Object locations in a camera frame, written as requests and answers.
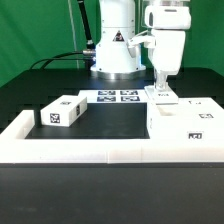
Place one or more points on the white cabinet door panel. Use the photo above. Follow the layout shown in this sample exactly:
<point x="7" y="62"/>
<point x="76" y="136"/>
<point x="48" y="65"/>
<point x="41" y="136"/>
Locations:
<point x="200" y="108"/>

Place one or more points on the white cabinet top block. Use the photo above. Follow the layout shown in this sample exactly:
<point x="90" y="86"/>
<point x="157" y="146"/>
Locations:
<point x="63" y="111"/>

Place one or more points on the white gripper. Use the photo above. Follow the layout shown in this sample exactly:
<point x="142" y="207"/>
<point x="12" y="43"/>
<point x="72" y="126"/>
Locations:
<point x="168" y="23"/>

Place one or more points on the white cabinet body box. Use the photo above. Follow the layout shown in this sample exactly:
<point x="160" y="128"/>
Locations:
<point x="166" y="125"/>

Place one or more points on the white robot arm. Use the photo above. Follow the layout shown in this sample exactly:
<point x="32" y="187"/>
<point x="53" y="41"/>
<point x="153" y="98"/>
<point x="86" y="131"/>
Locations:
<point x="118" y="53"/>

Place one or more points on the white base tag plate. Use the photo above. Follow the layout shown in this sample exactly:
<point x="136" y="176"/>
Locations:
<point x="114" y="96"/>

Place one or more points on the white U-shaped obstacle wall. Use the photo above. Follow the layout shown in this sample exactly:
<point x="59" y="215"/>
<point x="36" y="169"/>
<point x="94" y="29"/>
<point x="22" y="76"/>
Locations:
<point x="16" y="147"/>

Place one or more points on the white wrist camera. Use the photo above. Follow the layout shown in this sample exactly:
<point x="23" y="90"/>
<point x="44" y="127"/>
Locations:
<point x="134" y="43"/>

